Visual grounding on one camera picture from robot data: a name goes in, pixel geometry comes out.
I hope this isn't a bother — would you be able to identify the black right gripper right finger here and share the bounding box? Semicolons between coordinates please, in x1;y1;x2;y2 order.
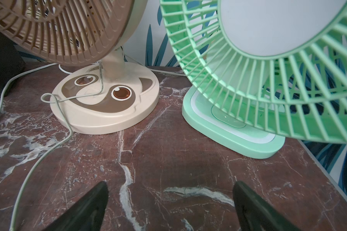
232;181;300;231

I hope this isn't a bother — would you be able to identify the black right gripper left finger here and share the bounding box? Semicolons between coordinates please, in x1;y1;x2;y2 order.
45;181;109;231

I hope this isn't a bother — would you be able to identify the white beige fan cable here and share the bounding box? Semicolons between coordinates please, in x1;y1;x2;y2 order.
0;62;105;231

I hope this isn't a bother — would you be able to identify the beige raccoon desk fan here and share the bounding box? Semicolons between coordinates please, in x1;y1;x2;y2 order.
0;1;159;135

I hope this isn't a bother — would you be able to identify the green desk fan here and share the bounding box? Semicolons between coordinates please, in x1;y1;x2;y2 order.
160;1;347;159

